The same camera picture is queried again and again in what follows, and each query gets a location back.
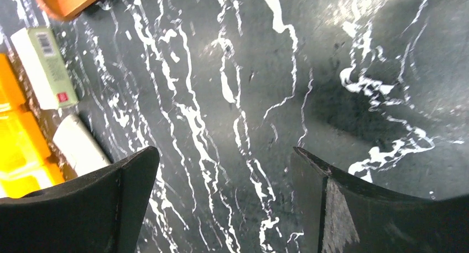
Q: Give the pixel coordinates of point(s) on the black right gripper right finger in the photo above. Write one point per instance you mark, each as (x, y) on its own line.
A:
(342, 213)

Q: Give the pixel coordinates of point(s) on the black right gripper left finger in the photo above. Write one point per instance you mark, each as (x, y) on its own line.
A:
(101, 211)

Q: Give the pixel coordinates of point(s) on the yellow three-compartment organizer tray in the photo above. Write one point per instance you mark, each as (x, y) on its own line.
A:
(26, 160)

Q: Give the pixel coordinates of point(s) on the green and white box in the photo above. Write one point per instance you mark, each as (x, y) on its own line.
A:
(43, 63)

